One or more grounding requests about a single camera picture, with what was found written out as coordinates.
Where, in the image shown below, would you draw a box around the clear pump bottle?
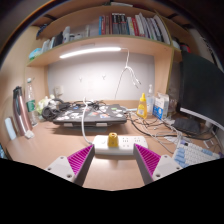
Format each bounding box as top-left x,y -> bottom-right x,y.
145,83 -> 156,117

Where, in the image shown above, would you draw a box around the white power strip cable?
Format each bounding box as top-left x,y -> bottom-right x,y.
80,97 -> 94,145

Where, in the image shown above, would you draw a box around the wooden shelf unit with books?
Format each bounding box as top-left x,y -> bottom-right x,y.
28,1 -> 201,68

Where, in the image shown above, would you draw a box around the white power strip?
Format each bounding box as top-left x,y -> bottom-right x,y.
92,134 -> 149,157

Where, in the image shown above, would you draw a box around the yellow charger block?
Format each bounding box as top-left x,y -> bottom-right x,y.
107,132 -> 120,148

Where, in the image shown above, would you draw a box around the grey cable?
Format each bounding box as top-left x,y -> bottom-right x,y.
131,114 -> 183,154

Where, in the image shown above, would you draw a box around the yellow squeeze bottle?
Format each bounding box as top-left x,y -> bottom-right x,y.
136,92 -> 148,120

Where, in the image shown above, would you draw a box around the white and blue box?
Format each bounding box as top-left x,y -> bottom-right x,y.
152,92 -> 170,121

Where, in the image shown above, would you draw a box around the black headphones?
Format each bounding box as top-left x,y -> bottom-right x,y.
41,98 -> 71,122

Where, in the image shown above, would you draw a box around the white LED light bar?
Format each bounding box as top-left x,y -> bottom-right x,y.
59,46 -> 123,60

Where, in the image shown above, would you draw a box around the clear water bottle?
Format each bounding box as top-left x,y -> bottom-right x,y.
25,77 -> 39,128

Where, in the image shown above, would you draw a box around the black computer monitor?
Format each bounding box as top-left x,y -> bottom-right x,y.
176,49 -> 224,133

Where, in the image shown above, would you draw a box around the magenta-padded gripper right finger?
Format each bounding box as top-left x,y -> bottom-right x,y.
133,143 -> 184,186

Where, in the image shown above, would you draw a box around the maroon insulated flask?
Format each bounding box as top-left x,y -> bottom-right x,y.
12,85 -> 34,137

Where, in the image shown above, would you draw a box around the black cable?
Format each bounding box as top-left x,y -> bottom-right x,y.
128,111 -> 218,141

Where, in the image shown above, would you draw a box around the dark laptop with stickers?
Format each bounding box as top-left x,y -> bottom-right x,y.
52,103 -> 129,127

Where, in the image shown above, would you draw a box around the hanging white cable bundle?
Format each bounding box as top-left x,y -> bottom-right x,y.
114,47 -> 142,100

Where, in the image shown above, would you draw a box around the white and blue keyboard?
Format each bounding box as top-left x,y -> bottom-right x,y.
171,139 -> 223,169

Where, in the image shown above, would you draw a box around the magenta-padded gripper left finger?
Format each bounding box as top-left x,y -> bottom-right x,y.
44,143 -> 96,188

